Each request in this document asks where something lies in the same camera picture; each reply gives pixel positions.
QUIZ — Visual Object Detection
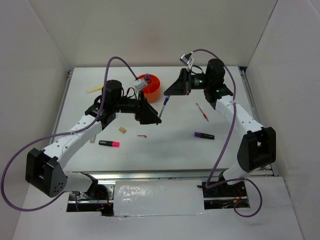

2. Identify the red pen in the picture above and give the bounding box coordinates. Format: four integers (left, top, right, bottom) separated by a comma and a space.
196, 102, 210, 122

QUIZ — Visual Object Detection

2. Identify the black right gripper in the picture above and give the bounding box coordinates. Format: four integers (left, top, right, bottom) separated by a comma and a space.
164, 67, 212, 95

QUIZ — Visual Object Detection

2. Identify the blue gel pen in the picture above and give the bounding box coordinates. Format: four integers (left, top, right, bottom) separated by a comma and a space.
158, 95, 170, 118

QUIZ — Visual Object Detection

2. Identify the beige eraser block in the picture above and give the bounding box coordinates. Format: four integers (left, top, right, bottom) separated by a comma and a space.
89, 136, 96, 143

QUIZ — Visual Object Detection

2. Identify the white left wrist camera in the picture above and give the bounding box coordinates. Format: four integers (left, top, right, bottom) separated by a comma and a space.
133, 78, 148, 92

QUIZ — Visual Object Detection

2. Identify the pink highlighter marker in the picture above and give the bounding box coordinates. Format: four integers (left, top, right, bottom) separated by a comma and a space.
98, 140, 120, 148

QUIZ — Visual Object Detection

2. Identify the purple highlighter marker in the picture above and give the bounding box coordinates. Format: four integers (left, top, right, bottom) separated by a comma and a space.
194, 132, 215, 140

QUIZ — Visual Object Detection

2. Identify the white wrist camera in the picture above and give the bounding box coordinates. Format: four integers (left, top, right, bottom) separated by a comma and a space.
179, 52, 194, 68
133, 78, 148, 92

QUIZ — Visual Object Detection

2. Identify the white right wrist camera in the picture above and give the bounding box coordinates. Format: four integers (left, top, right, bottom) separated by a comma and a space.
179, 52, 194, 68

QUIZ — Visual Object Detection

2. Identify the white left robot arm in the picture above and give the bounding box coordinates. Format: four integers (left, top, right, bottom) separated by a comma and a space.
25, 80, 162, 200

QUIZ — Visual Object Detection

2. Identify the small tan eraser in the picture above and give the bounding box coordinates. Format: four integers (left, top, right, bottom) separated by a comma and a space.
119, 127, 127, 133

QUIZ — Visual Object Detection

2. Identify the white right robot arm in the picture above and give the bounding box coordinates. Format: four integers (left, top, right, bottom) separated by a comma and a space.
164, 55, 276, 196

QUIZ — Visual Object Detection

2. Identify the white foil-covered panel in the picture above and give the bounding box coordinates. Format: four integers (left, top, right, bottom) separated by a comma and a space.
113, 179, 205, 217

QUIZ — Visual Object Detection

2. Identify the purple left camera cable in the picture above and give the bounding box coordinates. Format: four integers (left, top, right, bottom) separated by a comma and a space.
0, 56, 141, 212

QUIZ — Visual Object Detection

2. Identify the orange round organizer container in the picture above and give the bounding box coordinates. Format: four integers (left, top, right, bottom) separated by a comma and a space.
142, 73, 161, 103

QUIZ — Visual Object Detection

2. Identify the yellow glue stick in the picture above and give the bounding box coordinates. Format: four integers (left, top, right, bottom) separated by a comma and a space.
85, 84, 104, 94

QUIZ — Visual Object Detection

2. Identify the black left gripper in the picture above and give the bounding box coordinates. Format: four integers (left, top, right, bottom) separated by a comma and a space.
112, 90, 162, 125

